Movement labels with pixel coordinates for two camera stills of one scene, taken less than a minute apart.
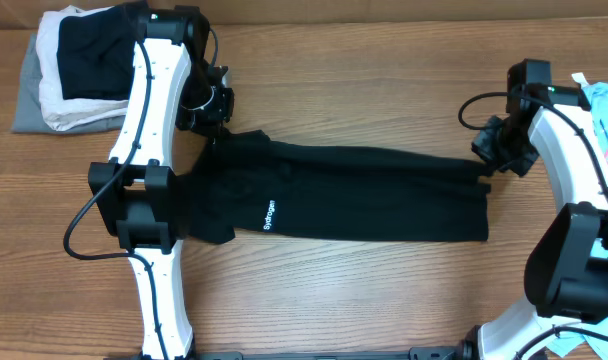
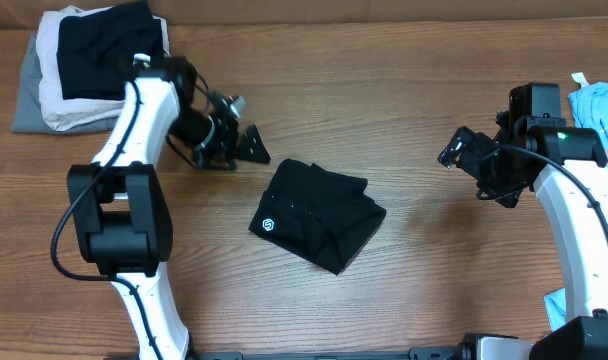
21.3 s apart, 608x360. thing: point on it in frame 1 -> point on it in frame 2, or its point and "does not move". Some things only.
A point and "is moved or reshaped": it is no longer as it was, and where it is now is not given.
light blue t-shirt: x=600 y=338 does not move
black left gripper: x=213 y=122 -> x=227 y=150
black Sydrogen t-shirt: x=245 y=184 is moved or reshaped
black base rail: x=431 y=353 does not move
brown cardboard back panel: x=7 y=13 does not move
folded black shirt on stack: x=96 y=52 does not move
